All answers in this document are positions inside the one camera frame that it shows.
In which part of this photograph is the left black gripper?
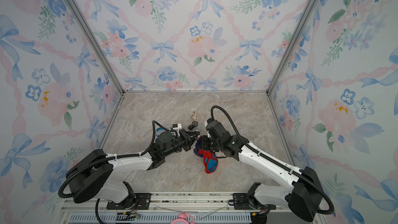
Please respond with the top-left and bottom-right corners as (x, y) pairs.
(163, 130), (200, 159)

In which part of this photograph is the small gold watch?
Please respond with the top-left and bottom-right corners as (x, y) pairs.
(191, 111), (197, 121)

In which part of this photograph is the red blue patterned cloth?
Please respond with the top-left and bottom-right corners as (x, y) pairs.
(194, 149), (218, 174)

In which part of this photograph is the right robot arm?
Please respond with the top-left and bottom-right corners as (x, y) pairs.
(202, 119), (335, 222)

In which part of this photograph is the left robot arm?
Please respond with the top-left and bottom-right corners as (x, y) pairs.
(58, 129), (200, 209)

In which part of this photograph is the black watch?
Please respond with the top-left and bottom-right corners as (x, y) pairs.
(188, 120), (199, 131)

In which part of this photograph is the pink round object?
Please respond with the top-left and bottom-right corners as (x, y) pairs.
(171, 213), (195, 224)

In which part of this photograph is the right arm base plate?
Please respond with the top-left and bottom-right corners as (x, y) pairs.
(228, 193), (276, 212)

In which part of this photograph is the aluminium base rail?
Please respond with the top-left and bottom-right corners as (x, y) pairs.
(60, 190), (322, 215)

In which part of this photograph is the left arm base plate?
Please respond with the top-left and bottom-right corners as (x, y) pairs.
(106, 193), (152, 210)

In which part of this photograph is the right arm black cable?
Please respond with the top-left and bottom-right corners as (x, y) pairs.
(210, 105), (335, 215)

